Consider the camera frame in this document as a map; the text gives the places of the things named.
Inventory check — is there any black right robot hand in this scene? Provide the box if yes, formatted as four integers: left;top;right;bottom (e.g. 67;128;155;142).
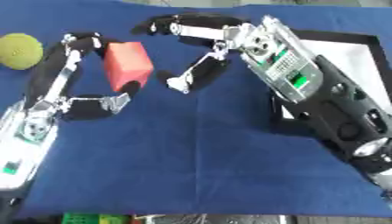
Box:
129;12;253;95

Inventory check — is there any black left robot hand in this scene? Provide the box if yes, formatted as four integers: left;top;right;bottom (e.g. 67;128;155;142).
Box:
23;31;143;122

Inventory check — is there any red rectangular block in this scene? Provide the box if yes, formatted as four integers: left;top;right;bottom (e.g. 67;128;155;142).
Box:
102;41;155;93

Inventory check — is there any black box with white inside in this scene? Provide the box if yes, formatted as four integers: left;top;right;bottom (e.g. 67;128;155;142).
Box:
268;29;392;134

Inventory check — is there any yellow-green ball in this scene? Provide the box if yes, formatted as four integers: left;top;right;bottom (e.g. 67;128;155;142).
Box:
0;32;45;71

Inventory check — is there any green plastic crate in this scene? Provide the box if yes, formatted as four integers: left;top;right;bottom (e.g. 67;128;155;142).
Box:
59;213;132;224

